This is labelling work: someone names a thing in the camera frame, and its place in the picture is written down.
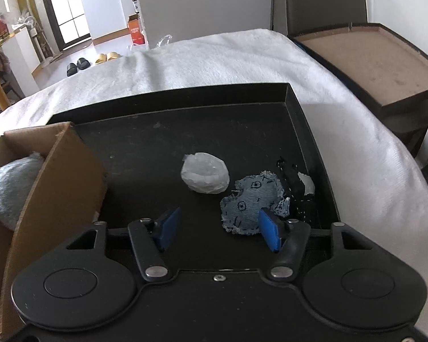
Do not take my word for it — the white plastic ball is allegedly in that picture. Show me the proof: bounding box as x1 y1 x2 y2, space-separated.
180 152 229 194

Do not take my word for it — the brown cardboard box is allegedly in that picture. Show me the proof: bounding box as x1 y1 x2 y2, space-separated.
0 122 106 341

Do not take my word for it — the fluffy light blue plush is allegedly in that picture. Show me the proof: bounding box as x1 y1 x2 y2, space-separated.
0 153 45 231

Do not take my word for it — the black spray bottle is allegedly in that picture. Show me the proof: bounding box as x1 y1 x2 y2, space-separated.
132 0 140 14

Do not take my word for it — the black shallow tray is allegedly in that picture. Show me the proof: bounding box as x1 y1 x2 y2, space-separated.
51 84 339 268

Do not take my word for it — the clear plastic bag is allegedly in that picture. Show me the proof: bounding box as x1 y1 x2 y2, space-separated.
156 35 173 48

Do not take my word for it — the blue denim fabric scrap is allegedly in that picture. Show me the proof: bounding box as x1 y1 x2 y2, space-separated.
220 171 290 235

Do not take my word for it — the brown framed board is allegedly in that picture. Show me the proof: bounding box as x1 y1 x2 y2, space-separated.
292 22 428 118

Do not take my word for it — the white kitchen cabinet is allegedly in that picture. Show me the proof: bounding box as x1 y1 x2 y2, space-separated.
81 0 135 41

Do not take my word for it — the left black slipper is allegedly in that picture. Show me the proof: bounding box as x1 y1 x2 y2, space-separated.
66 63 78 77

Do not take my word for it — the right black slipper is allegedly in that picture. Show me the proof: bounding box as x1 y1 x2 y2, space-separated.
76 57 91 70

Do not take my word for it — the black stitched fabric piece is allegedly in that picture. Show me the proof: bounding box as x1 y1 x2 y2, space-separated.
276 157 315 221

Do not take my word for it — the black slipper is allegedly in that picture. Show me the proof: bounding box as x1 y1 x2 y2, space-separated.
66 63 78 77
76 57 91 70

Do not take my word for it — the white bed blanket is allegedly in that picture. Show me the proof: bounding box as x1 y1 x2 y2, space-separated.
0 29 428 335

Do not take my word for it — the orange cardboard carton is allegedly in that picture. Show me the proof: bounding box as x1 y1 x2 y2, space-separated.
127 13 145 45

